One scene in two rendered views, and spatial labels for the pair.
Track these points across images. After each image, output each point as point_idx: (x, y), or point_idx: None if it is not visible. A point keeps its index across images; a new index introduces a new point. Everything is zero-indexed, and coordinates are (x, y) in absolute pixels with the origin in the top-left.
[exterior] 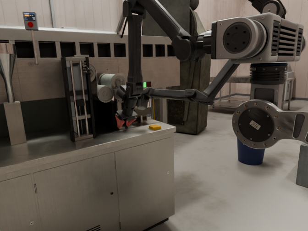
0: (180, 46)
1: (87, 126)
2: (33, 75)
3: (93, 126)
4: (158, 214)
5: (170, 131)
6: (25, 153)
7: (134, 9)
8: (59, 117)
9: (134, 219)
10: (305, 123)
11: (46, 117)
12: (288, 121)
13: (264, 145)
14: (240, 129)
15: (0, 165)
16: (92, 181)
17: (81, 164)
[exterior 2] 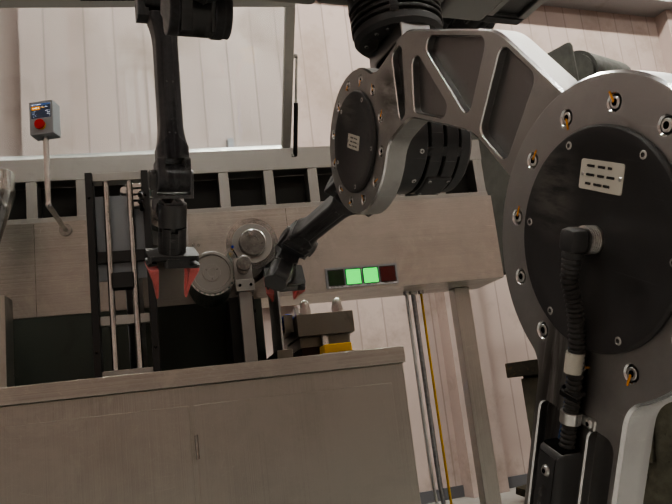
0: (164, 6)
1: (140, 343)
2: (67, 256)
3: (153, 344)
4: None
5: (383, 360)
6: None
7: (156, 2)
8: (121, 360)
9: None
10: (405, 65)
11: (89, 360)
12: (387, 83)
13: (374, 187)
14: (340, 176)
15: None
16: (123, 488)
17: (93, 428)
